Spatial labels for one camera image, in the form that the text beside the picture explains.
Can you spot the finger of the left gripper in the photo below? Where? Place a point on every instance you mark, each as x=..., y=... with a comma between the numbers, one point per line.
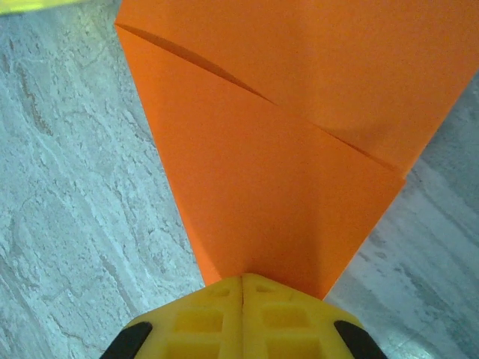
x=30, y=5

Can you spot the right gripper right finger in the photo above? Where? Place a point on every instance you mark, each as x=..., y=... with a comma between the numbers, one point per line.
x=299, y=325

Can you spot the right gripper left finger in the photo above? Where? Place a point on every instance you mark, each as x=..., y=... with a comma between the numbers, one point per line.
x=187, y=325

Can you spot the orange square paper sheet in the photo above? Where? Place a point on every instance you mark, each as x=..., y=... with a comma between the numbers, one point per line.
x=284, y=131

